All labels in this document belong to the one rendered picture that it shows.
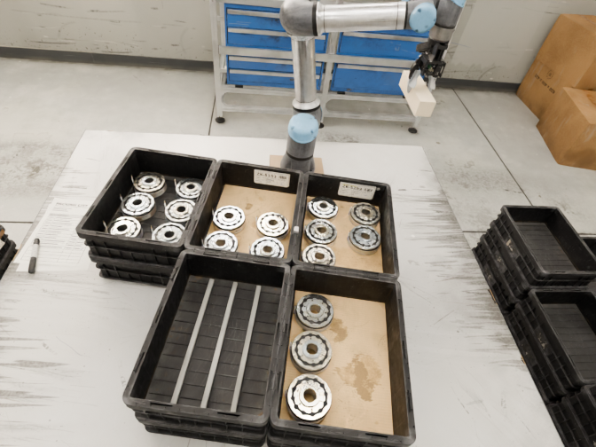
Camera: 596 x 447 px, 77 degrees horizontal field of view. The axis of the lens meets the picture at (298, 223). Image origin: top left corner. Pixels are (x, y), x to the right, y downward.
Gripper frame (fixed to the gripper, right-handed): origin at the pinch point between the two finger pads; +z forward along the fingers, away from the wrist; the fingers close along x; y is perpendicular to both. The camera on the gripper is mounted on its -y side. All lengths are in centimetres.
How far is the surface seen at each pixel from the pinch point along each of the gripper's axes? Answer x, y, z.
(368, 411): -34, 107, 26
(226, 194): -71, 35, 26
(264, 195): -58, 35, 26
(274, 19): -51, -141, 28
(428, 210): 10.8, 27.2, 38.6
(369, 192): -21.7, 38.0, 19.4
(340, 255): -34, 61, 26
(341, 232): -32, 52, 26
